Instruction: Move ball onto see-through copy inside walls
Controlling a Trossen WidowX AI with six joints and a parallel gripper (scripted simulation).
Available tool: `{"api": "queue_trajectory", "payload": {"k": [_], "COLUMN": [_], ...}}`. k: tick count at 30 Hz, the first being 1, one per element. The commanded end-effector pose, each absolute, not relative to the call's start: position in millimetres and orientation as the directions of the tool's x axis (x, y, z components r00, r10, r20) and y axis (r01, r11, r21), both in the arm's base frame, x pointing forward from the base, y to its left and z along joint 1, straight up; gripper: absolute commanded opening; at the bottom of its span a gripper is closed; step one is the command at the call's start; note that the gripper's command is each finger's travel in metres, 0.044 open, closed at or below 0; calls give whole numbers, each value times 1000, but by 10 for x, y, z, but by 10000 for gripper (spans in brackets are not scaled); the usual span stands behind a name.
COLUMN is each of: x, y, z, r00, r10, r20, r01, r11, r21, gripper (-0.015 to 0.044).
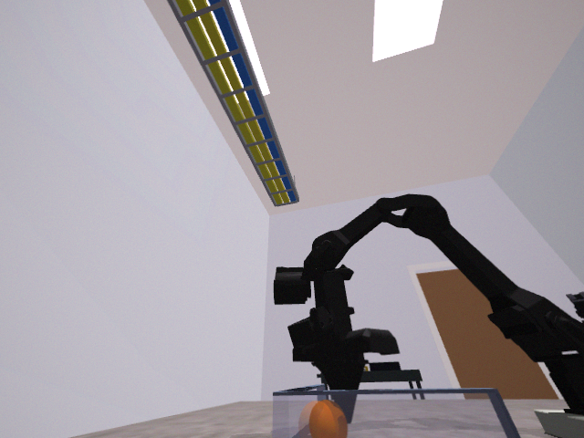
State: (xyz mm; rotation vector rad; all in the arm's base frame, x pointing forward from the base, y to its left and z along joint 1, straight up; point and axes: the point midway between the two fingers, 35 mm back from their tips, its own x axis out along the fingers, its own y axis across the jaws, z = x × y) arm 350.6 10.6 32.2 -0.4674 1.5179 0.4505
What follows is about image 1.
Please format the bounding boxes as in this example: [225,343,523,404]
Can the low clear walls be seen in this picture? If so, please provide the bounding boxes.
[272,393,516,438]

